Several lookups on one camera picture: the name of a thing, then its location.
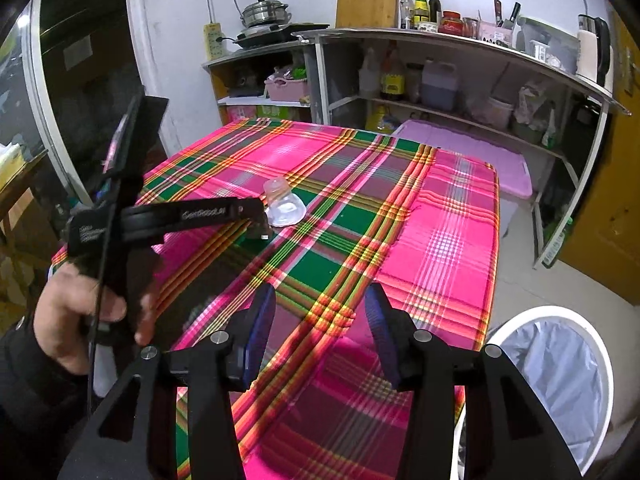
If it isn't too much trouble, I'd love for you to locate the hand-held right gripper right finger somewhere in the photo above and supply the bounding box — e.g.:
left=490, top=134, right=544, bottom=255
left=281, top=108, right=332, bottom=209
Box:
left=365, top=283, right=583, bottom=480

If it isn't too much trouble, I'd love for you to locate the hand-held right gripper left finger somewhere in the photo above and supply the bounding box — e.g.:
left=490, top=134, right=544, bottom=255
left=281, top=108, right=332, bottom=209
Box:
left=57, top=284, right=277, bottom=480

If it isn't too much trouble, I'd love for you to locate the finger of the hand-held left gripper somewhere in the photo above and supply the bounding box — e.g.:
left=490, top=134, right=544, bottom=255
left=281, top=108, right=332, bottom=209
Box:
left=235, top=199, right=273, bottom=241

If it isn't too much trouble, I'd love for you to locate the clear plastic cup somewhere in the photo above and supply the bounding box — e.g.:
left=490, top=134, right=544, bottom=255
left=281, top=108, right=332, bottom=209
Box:
left=262, top=176, right=307, bottom=227

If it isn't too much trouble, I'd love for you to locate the white trash bin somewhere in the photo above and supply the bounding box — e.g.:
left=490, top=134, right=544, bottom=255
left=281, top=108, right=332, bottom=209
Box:
left=462, top=305, right=615, bottom=480

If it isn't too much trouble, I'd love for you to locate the grey bin liner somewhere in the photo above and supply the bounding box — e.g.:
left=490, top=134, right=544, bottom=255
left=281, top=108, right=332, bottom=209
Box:
left=500, top=322, right=606, bottom=471

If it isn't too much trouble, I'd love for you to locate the person's left forearm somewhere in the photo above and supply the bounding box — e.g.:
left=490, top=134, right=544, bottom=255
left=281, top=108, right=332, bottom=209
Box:
left=0, top=310, right=126, bottom=480

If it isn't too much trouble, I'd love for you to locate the person's left hand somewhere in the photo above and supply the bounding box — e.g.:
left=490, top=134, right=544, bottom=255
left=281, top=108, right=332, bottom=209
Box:
left=32, top=262, right=161, bottom=376

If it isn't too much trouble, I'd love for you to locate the pink plaid tablecloth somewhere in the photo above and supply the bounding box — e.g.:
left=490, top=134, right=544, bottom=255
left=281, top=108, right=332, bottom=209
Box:
left=50, top=117, right=501, bottom=480

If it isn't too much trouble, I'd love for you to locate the pink plastic basket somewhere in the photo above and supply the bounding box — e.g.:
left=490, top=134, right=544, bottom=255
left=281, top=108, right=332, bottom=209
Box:
left=264, top=76, right=310, bottom=103

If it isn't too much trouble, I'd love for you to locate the glass window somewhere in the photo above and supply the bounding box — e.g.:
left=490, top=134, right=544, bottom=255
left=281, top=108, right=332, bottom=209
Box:
left=0, top=0, right=146, bottom=211

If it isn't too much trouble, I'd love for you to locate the small metal shelf unit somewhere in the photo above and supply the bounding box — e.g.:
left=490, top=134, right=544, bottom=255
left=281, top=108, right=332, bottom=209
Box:
left=201, top=42, right=321, bottom=126

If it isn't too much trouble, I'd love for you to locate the white plastic bottle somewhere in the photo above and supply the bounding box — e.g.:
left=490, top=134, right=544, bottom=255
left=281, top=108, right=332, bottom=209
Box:
left=359, top=47, right=381, bottom=96

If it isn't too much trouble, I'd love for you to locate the yellow power strip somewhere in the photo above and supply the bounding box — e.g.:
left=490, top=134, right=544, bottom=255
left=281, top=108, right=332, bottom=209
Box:
left=204, top=22, right=223, bottom=60

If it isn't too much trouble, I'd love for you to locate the black induction cooker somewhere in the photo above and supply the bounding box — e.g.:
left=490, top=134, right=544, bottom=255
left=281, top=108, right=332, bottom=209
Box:
left=232, top=22, right=331, bottom=47

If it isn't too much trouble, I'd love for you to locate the yellow label oil bottle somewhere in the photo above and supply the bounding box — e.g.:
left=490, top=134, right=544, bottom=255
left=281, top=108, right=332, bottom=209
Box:
left=380, top=42, right=406, bottom=101

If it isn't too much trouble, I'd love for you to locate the pink lidded storage box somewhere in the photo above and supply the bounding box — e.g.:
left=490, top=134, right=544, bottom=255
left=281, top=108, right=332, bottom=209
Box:
left=390, top=119, right=533, bottom=238

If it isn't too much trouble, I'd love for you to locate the steel pot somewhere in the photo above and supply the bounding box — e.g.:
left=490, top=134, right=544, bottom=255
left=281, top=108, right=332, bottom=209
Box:
left=240, top=0, right=292, bottom=28

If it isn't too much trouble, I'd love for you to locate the grey plastic jerrycan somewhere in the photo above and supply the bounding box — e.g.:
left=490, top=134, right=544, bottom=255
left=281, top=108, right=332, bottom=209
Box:
left=420, top=59, right=458, bottom=111

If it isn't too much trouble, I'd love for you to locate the large metal shelf unit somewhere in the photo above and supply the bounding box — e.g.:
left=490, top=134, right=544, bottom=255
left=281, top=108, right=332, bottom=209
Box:
left=292, top=27, right=631, bottom=268

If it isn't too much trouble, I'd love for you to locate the yellow wooden door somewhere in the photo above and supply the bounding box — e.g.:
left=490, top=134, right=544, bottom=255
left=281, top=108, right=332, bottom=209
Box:
left=555, top=10, right=640, bottom=306

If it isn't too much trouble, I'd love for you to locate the white plastic bag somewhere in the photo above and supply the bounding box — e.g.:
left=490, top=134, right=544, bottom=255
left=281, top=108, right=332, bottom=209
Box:
left=515, top=85, right=551, bottom=133

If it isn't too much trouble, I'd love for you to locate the pink knife holder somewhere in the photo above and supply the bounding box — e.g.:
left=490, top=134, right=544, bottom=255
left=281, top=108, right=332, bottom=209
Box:
left=477, top=20, right=516, bottom=48

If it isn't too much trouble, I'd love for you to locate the clear plastic storage box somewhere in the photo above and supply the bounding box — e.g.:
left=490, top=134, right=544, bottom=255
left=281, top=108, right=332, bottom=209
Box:
left=515, top=16, right=581, bottom=73

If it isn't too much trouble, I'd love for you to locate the white electric kettle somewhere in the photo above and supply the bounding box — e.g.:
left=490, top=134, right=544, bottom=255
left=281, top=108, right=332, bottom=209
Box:
left=575, top=14, right=612, bottom=86

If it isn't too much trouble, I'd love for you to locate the black cable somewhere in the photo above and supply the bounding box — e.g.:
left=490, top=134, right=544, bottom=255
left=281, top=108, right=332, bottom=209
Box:
left=85, top=260, right=108, bottom=421

